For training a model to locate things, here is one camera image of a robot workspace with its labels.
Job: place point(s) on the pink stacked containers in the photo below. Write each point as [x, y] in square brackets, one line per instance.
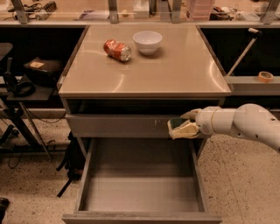
[199, 10]

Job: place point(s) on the black side table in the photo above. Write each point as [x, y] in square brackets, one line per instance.
[34, 140]

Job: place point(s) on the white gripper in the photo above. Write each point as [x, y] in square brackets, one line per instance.
[205, 120]

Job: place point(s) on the black bag on shelf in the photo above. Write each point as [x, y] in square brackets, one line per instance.
[44, 72]

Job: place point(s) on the grey drawer cabinet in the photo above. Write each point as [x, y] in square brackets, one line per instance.
[181, 75]

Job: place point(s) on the green yellow sponge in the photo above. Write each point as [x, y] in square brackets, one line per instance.
[176, 122]

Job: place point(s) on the black headphones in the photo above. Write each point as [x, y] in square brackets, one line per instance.
[19, 89]

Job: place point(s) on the white box on shelf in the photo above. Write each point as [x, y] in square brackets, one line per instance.
[141, 9]

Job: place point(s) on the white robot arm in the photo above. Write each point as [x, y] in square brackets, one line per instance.
[249, 121]

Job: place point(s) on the red soda can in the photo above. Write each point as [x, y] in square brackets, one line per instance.
[117, 50]

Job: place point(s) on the roll of tan tape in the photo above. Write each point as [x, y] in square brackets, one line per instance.
[265, 77]

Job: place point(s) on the open grey middle drawer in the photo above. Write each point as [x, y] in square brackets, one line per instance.
[141, 181]

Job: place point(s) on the white bowl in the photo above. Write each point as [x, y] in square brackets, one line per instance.
[147, 42]

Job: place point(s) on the closed grey upper drawer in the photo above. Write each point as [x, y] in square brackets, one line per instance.
[127, 126]

